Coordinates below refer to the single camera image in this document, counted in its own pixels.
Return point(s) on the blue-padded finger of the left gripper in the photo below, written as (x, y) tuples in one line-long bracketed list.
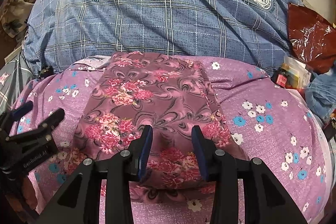
[(9, 117)]

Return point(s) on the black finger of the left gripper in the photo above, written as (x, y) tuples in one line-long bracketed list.
[(44, 128)]

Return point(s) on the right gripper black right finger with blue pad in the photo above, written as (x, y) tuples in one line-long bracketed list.
[(265, 199)]

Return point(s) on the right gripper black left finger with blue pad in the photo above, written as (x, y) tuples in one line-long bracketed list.
[(78, 199)]

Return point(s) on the pink floral shirt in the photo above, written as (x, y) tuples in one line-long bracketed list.
[(172, 96)]

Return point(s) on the grey striped pillow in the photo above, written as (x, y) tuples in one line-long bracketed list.
[(15, 75)]

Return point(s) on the cream flat box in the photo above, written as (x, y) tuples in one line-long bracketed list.
[(13, 54)]

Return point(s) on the purple floral bed sheet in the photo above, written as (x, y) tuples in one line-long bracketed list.
[(265, 121)]

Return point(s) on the brown camouflage ruffled garment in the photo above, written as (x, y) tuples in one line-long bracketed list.
[(14, 17)]

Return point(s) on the blue denim garment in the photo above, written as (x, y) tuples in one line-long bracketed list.
[(320, 95)]

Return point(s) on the red plastic bag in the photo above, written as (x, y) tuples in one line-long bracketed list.
[(312, 38)]

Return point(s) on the blue plaid quilt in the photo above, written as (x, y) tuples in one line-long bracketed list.
[(61, 32)]

